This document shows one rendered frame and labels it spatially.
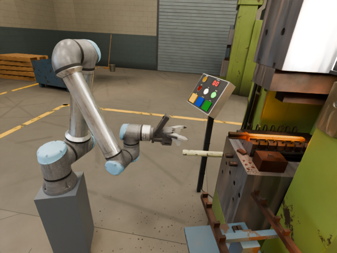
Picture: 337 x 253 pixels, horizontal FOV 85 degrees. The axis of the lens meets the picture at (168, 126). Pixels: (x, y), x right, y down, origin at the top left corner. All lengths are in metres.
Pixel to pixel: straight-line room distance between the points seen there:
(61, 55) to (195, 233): 0.96
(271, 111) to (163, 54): 8.01
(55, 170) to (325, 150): 1.26
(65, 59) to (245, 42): 5.28
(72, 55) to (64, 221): 1.00
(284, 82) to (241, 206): 0.63
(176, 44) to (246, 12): 3.91
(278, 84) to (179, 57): 8.12
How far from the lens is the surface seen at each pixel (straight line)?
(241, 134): 1.06
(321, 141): 0.90
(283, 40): 0.92
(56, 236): 1.56
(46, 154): 1.19
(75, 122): 1.19
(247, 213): 1.13
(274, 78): 0.94
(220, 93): 1.40
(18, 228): 2.10
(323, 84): 1.06
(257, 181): 0.98
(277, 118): 1.34
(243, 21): 5.84
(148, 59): 9.26
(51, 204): 1.35
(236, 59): 5.84
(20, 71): 7.63
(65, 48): 0.94
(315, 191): 0.93
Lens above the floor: 1.46
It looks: 26 degrees down
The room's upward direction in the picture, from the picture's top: 3 degrees clockwise
